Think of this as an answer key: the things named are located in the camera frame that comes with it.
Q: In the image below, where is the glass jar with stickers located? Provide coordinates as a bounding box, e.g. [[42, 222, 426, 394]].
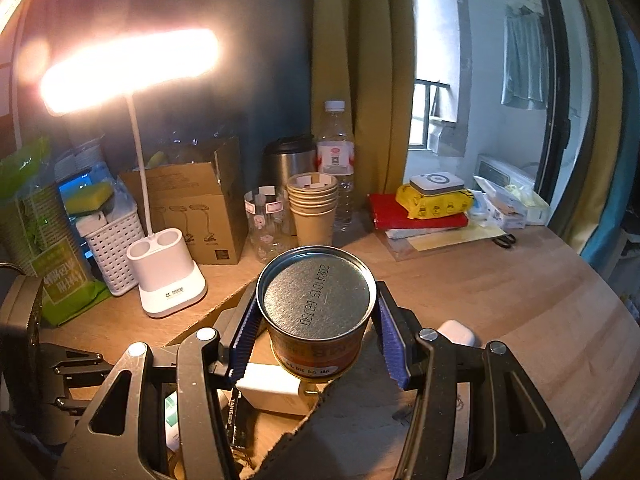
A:
[[244, 185, 293, 265]]

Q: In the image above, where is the white and grey flat device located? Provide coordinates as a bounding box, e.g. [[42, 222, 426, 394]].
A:
[[409, 171, 465, 197]]

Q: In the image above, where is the torn cardboard box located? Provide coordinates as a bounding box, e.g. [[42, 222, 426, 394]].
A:
[[165, 280, 431, 480]]

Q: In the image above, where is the white desk lamp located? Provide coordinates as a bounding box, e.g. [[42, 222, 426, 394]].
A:
[[40, 27, 221, 318]]

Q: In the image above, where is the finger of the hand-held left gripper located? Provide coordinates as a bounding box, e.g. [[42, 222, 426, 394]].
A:
[[50, 382, 101, 418], [39, 342, 118, 378]]

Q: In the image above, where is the teal curtain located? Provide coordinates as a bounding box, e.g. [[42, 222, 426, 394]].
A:
[[585, 160, 631, 281]]

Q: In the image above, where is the yellow sponge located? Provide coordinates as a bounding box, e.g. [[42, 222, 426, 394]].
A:
[[65, 180, 116, 216]]

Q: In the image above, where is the clear plastic water bottle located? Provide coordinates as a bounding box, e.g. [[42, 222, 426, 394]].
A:
[[316, 100, 357, 233]]

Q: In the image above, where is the blue packet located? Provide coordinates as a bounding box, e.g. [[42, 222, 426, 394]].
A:
[[57, 172, 96, 206]]

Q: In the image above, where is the stack of paper cups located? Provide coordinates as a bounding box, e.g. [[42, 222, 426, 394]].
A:
[[286, 171, 341, 248]]

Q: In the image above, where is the white tissue packets pile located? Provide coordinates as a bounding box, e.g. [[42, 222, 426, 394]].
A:
[[472, 175, 551, 226]]

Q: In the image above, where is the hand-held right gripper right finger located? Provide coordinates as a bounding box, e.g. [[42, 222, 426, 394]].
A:
[[372, 282, 583, 480]]

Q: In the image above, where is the white earbuds case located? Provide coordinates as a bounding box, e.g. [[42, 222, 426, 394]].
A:
[[437, 320, 483, 348]]

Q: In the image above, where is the steel thermos flask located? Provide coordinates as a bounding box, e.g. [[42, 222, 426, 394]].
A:
[[263, 134, 318, 196]]

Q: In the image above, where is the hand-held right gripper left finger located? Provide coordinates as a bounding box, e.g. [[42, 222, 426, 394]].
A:
[[52, 287, 266, 480]]

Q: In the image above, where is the yellow curtain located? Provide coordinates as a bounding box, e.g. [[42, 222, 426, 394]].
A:
[[310, 0, 418, 196], [565, 0, 626, 256]]

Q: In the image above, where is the hanging grey cloth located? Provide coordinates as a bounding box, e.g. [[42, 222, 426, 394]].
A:
[[502, 5, 548, 111]]

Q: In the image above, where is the printed cardboard lamp box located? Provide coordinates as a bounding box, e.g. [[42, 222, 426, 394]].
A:
[[117, 135, 248, 266]]

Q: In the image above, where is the green plastic packet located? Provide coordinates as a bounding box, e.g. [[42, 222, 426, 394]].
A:
[[0, 137, 113, 326]]

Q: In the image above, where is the black door frame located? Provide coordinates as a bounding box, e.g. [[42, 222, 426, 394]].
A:
[[530, 0, 573, 221]]

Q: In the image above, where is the white perforated plastic basket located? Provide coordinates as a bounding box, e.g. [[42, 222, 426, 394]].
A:
[[75, 207, 141, 297]]

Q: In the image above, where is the white charger plug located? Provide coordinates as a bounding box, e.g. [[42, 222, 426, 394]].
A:
[[235, 362, 321, 416]]

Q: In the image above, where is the round tin can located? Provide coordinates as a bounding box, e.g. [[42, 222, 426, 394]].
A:
[[255, 245, 377, 380]]

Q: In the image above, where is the black rectangular device with lanyard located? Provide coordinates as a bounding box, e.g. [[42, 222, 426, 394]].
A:
[[227, 390, 256, 448]]

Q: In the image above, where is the yellow wet wipes pack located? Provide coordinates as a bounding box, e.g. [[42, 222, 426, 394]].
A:
[[396, 182, 475, 221]]

